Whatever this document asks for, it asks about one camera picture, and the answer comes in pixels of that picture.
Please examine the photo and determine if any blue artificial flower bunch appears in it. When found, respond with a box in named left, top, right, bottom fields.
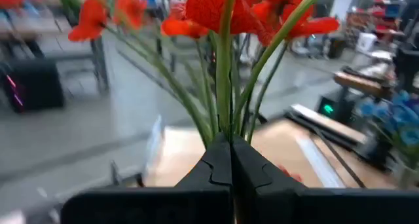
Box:
left=355, top=89, right=419, bottom=172

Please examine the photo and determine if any black computer tower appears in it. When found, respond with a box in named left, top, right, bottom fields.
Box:
left=0, top=58, right=65, bottom=114

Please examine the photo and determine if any wooden shelf black metal frame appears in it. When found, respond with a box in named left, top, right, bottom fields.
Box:
left=143, top=117, right=397, bottom=189

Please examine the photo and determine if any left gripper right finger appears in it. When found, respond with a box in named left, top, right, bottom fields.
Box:
left=231, top=135, right=419, bottom=224

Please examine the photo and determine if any red artificial flower bunch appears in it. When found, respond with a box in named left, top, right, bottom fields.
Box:
left=0, top=0, right=341, bottom=146

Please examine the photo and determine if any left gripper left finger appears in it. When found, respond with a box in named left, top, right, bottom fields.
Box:
left=60, top=132, right=234, bottom=224

